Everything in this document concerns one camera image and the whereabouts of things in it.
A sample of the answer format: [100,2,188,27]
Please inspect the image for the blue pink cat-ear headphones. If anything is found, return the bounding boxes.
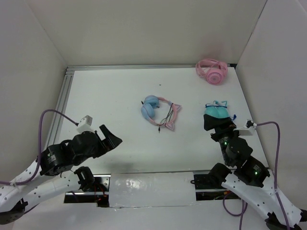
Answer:
[141,95,182,132]

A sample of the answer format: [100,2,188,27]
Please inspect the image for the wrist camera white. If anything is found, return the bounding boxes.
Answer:
[234,119,257,136]
[76,115,94,134]

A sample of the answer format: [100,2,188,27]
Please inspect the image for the purple cable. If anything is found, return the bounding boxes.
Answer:
[223,121,291,230]
[0,109,80,185]

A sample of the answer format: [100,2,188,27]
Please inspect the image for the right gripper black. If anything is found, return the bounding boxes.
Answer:
[202,113,242,165]

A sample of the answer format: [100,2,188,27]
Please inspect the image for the teal cat-ear headphones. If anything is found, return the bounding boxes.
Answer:
[204,100,237,121]

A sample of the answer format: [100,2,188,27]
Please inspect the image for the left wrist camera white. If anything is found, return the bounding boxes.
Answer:
[76,115,94,134]

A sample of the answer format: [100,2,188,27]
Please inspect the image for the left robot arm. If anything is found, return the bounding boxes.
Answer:
[0,125,122,225]

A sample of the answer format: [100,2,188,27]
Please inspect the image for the aluminium frame rail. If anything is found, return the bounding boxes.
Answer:
[57,67,247,155]

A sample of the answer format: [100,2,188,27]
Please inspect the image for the black headphone audio cable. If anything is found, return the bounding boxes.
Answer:
[141,100,178,134]

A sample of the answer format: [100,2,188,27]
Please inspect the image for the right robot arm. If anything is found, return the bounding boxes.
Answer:
[203,114,307,230]

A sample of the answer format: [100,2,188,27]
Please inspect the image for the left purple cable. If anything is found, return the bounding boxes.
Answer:
[0,109,80,185]

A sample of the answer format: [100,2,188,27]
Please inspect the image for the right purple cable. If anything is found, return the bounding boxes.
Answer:
[223,121,291,230]

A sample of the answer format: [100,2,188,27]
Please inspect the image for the white taped cover plate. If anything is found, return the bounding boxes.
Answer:
[109,172,197,208]

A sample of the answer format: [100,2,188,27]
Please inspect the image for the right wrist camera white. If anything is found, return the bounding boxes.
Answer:
[234,119,257,136]

